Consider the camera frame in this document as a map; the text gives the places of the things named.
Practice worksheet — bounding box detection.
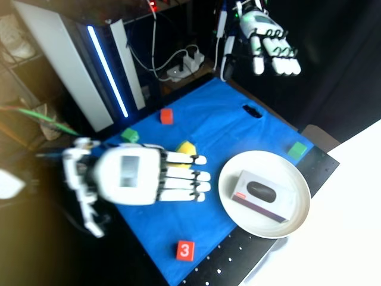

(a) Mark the white round plate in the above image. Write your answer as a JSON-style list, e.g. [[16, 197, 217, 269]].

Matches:
[[217, 150, 312, 240]]

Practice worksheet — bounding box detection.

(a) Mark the white tower with blue light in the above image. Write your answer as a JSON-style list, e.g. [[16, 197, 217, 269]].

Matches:
[[11, 0, 146, 133]]

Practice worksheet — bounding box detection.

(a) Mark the plain red cube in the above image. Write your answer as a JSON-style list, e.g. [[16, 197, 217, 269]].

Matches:
[[160, 108, 174, 125]]

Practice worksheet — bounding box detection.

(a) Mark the green cable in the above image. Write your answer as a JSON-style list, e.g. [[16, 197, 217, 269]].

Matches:
[[17, 107, 80, 136]]

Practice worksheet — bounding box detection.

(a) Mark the white adapter with cable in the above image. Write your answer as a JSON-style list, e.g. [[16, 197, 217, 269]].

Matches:
[[213, 7, 228, 74]]

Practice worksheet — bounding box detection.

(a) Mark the yellow and green sponge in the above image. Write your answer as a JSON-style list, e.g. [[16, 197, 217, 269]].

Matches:
[[171, 140, 199, 170]]

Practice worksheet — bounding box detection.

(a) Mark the white cable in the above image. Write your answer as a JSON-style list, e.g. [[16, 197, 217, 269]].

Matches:
[[146, 0, 170, 82]]

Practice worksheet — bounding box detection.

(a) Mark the red cube with number three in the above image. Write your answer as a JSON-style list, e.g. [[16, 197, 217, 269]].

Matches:
[[176, 240, 196, 262]]

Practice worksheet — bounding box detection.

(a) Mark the white cloth bundle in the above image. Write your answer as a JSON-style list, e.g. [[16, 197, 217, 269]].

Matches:
[[0, 13, 36, 60]]

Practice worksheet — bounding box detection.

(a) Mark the mouse box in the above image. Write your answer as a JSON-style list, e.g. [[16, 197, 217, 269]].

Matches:
[[229, 169, 297, 223]]

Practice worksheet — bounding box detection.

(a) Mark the white power strip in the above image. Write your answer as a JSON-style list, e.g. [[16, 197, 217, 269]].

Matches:
[[165, 49, 205, 83]]

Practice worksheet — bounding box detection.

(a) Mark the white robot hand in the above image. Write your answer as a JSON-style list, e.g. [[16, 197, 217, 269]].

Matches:
[[221, 10, 302, 82], [94, 142, 212, 207]]

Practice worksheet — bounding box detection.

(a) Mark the blue mat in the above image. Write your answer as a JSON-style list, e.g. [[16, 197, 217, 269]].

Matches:
[[105, 77, 316, 286]]

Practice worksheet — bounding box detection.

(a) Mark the grey cable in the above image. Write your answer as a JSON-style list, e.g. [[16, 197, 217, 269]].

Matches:
[[128, 43, 199, 73]]

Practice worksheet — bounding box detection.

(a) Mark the green cube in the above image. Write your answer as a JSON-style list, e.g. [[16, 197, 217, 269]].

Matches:
[[120, 128, 140, 144], [287, 141, 308, 160]]

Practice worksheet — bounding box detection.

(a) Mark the black perforated board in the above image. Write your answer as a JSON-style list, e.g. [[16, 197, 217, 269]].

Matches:
[[178, 145, 340, 286]]

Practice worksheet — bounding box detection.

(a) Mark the beige cloth bundle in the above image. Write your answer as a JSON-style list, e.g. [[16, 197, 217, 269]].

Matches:
[[38, 102, 65, 141]]

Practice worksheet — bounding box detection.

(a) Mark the small black object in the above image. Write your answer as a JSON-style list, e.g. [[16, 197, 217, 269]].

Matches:
[[242, 104, 263, 119]]

